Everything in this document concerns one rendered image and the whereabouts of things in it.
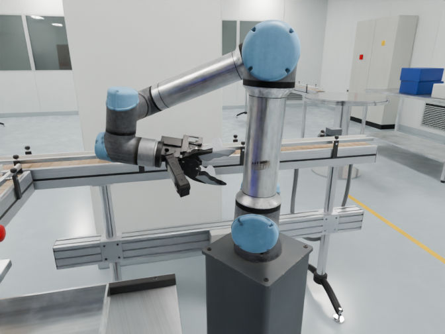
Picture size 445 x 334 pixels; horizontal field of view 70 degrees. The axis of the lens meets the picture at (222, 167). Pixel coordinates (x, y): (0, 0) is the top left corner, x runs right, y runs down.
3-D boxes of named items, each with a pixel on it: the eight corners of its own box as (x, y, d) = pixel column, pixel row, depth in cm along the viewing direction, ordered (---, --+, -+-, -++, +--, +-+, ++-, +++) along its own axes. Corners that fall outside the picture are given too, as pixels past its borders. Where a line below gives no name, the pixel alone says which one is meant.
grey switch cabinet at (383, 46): (379, 130, 626) (397, 14, 558) (344, 118, 736) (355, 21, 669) (397, 128, 635) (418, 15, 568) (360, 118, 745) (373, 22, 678)
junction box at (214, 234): (211, 251, 158) (210, 235, 155) (209, 245, 162) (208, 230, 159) (234, 248, 160) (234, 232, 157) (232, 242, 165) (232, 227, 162)
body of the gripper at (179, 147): (205, 136, 85) (160, 130, 84) (202, 162, 80) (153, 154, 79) (202, 155, 91) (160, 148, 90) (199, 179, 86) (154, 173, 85)
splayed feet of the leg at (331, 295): (334, 325, 171) (338, 304, 167) (294, 268, 217) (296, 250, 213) (347, 322, 173) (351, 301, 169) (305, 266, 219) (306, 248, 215)
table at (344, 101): (320, 189, 347) (330, 103, 316) (285, 162, 433) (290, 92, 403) (395, 181, 367) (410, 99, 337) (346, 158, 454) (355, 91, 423)
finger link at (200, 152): (210, 143, 78) (180, 153, 82) (209, 148, 77) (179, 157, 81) (218, 155, 81) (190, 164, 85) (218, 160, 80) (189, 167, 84)
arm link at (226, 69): (288, 20, 83) (131, 87, 97) (289, 16, 73) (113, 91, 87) (301, 64, 86) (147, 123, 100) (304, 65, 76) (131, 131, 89)
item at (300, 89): (325, 97, 425) (326, 85, 420) (314, 98, 421) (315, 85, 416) (246, 79, 756) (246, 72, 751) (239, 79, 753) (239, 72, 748)
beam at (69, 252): (56, 270, 148) (51, 248, 144) (60, 260, 155) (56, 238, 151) (361, 230, 182) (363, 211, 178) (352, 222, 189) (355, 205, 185)
